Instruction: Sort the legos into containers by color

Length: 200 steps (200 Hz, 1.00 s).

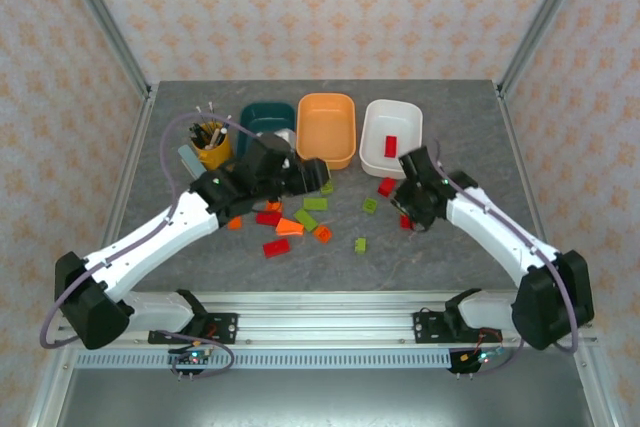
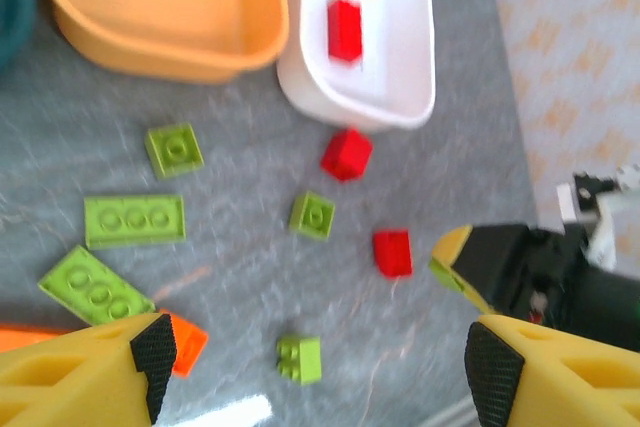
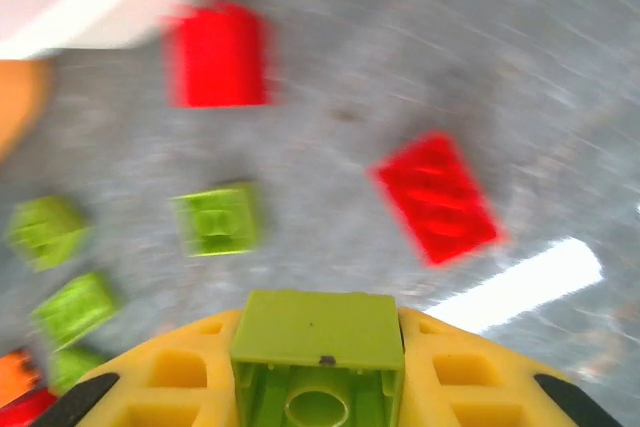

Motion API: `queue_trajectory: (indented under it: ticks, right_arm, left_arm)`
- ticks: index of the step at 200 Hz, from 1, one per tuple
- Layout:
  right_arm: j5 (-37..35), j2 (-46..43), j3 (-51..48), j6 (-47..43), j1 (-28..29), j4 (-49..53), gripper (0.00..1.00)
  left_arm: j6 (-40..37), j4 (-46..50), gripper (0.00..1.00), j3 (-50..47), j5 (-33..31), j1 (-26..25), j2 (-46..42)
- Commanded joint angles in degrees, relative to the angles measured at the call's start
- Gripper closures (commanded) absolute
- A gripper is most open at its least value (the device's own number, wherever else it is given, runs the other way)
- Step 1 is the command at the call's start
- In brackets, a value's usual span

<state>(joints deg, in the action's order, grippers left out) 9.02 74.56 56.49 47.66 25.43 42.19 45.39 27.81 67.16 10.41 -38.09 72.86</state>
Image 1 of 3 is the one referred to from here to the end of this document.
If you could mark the small red lego brick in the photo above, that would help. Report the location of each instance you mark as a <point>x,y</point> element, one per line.
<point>386,186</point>
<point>405,222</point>

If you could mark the long red lego brick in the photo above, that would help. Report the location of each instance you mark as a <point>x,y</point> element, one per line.
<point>268,218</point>
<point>277,248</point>
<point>390,146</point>

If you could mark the small green lego brick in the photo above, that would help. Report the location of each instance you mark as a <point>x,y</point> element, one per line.
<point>360,245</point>
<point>370,205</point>
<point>327,188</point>

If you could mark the orange sloped lego piece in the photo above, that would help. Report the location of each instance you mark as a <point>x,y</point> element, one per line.
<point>289,227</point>

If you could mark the long green lego brick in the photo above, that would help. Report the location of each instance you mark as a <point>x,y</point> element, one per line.
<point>306,219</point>
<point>316,204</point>

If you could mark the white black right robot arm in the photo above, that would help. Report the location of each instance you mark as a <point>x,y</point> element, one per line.
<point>500,232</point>

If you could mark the yellow pen cup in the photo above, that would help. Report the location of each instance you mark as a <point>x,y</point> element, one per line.
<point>220,154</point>

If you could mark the beige wooden stick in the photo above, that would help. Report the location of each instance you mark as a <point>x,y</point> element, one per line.
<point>216,137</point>

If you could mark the light blue whiteboard eraser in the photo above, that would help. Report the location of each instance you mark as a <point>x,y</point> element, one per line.
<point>189,157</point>

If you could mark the blue pen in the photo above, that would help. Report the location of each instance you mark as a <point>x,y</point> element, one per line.
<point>227,121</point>

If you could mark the black marker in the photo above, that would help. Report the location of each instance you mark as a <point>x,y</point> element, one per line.
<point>196,133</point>

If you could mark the teal plastic container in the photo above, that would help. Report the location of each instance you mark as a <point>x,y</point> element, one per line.
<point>260,119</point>

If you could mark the thin white-tipped stick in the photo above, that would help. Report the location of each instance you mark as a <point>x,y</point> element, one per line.
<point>212,106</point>
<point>199,109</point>

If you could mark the white plastic container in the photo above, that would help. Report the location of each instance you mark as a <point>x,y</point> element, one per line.
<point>380,122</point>

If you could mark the orange plastic container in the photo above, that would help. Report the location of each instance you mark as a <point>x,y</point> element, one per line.
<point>325,132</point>

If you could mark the small circuit board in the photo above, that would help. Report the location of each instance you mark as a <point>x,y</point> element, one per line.
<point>467,359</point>
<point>192,361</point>

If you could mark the grey metal panel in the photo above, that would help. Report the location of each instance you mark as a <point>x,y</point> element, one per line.
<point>325,402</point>

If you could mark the aluminium table side rail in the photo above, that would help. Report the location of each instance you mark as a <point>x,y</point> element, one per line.
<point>521,167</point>
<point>124,182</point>

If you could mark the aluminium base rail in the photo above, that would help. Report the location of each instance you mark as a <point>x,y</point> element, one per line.
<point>325,327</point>

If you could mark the aluminium frame post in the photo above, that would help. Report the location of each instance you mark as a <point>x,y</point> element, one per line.
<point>108,22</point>
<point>539,22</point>

